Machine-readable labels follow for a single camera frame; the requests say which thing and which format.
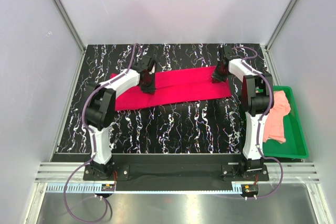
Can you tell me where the red t shirt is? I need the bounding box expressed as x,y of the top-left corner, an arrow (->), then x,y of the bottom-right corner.
115,66 -> 232,111

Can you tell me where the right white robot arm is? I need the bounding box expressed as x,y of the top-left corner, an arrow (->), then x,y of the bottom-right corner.
212,46 -> 274,180

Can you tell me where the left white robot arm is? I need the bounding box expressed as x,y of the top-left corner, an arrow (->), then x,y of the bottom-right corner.
81,56 -> 156,180

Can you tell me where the peach t shirt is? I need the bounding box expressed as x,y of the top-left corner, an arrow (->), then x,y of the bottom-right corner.
263,90 -> 291,144

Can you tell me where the green plastic bin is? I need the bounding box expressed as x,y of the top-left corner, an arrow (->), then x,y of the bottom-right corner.
241,83 -> 309,159

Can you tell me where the left orange connector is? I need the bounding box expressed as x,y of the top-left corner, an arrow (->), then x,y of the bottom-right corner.
101,184 -> 116,191

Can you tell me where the orange connector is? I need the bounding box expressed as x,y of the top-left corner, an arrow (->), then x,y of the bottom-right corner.
244,184 -> 259,193
101,184 -> 116,191

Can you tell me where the right orange connector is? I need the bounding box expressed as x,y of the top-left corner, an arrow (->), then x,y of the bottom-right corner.
244,184 -> 259,193

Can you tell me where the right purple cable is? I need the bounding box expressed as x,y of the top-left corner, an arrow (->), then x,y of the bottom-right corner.
232,47 -> 284,201

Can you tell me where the purple cable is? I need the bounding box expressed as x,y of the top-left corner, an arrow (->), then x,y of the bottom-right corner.
62,42 -> 144,222
232,47 -> 284,201

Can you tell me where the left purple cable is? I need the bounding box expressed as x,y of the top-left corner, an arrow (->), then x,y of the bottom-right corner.
62,42 -> 144,222

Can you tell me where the left aluminium frame post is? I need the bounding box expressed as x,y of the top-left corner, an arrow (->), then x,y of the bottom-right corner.
52,0 -> 86,53

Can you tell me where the aluminium frame post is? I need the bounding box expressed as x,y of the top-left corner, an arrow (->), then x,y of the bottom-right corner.
52,0 -> 86,53
265,0 -> 299,51

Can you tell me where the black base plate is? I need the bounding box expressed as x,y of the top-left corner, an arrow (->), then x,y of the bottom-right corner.
83,154 -> 269,193

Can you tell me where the right aluminium frame post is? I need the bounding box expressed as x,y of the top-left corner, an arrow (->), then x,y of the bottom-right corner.
265,0 -> 299,51

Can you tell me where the aluminium rail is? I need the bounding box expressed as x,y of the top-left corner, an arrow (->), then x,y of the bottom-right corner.
35,162 -> 320,184

